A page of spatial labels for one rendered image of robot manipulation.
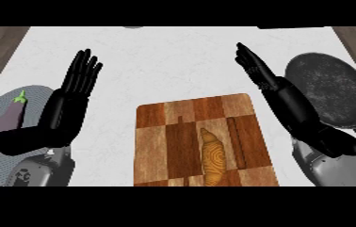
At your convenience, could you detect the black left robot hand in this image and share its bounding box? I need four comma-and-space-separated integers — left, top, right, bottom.
0, 48, 104, 156

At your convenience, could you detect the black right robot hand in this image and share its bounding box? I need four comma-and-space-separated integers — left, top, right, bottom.
233, 41, 356, 159

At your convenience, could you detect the dark grey pan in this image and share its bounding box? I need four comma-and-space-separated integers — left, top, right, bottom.
283, 52, 356, 129

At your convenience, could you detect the golden croissant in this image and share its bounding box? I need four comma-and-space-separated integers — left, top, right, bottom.
199, 127, 227, 187

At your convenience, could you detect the brown wooden cutting board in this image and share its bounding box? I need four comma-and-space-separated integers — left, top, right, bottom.
132, 92, 280, 187

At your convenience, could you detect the grey round plate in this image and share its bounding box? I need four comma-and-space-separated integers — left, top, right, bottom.
0, 85, 58, 186

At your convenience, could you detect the purple eggplant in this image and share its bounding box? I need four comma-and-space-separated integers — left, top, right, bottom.
0, 89, 29, 133

